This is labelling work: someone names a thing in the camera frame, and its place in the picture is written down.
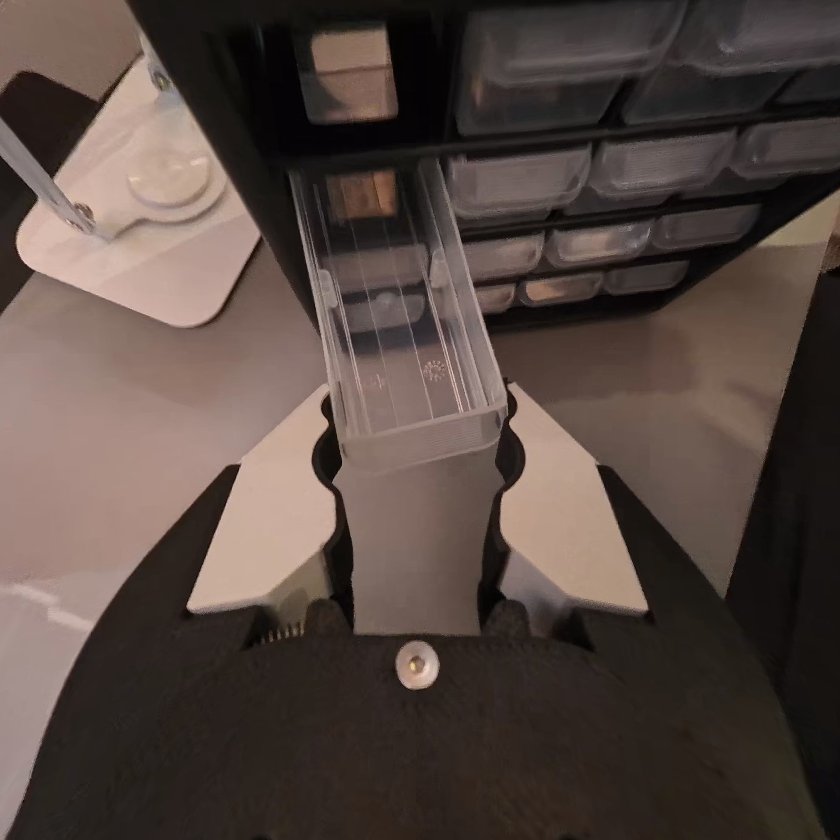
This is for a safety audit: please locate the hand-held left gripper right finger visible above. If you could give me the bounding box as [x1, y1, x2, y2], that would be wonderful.
[489, 382, 651, 636]

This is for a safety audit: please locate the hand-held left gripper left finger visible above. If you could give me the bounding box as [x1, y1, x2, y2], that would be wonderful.
[188, 385, 346, 632]

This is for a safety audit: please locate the clear plastic drawer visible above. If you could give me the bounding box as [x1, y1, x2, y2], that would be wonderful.
[289, 157, 509, 475]

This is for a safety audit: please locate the black drawer cabinet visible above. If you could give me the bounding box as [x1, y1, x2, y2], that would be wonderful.
[125, 0, 840, 334]

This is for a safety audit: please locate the set of small clear drawers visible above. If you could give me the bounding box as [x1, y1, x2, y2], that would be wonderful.
[341, 0, 840, 329]

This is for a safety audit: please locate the person's black clothing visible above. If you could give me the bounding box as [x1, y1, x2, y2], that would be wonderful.
[725, 262, 840, 840]

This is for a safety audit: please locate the wooden document stand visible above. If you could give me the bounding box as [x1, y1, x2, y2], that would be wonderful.
[0, 56, 263, 329]

